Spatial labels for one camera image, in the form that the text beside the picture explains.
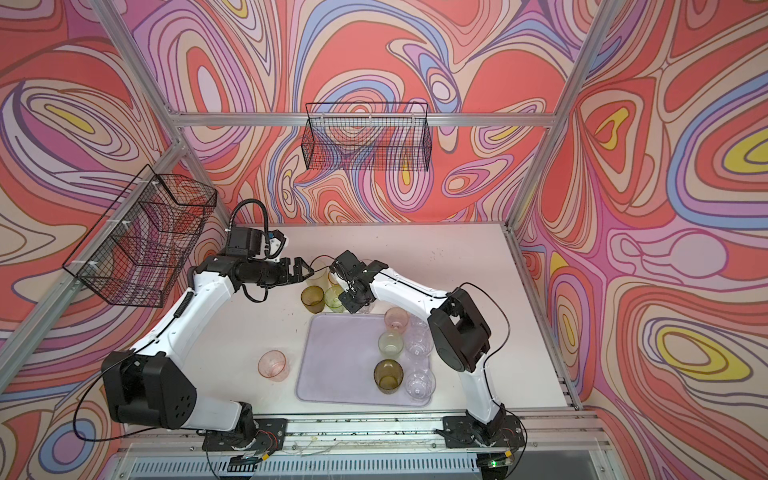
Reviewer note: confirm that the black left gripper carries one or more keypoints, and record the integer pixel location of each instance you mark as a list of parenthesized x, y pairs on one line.
[(296, 277)]

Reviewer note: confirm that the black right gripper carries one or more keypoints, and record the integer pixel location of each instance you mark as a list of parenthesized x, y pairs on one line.
[(352, 306)]

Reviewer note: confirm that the pale yellow textured cup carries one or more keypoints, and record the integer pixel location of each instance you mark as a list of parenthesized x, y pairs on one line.
[(319, 278)]

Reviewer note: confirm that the pink cup back row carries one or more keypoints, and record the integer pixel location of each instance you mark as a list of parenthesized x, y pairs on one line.
[(397, 319)]

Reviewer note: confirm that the pale green textured cup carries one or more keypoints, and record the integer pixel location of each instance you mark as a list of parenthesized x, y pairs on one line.
[(390, 344)]

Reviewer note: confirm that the brown olive textured cup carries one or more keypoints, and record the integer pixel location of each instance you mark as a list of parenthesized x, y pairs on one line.
[(388, 376)]

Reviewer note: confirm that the large clear cup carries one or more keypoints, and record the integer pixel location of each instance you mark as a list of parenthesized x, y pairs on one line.
[(420, 384)]

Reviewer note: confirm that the clear cup front row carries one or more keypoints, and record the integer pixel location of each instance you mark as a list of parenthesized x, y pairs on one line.
[(367, 309)]

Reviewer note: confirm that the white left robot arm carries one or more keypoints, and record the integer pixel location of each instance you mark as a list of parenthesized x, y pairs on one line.
[(146, 385)]

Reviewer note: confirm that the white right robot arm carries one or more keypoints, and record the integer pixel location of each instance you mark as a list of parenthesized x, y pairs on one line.
[(459, 331)]

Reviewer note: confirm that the lavender tray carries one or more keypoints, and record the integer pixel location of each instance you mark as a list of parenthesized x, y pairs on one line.
[(339, 359)]

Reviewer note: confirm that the pink cup near tray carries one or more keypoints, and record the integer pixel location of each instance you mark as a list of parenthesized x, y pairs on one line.
[(274, 366)]

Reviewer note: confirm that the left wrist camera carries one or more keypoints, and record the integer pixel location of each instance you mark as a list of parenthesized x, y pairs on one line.
[(252, 243)]

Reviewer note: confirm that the black wire basket back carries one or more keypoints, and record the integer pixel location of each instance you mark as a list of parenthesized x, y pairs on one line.
[(367, 136)]

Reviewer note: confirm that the black wire basket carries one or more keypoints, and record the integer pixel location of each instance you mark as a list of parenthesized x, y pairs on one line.
[(367, 136), (133, 256)]

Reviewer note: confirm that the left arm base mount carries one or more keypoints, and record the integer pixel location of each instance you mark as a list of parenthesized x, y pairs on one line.
[(264, 435)]

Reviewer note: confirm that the black wire basket left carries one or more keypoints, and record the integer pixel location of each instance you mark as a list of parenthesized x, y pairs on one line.
[(133, 256)]

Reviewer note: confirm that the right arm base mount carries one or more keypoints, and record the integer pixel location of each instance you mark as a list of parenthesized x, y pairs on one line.
[(466, 432)]

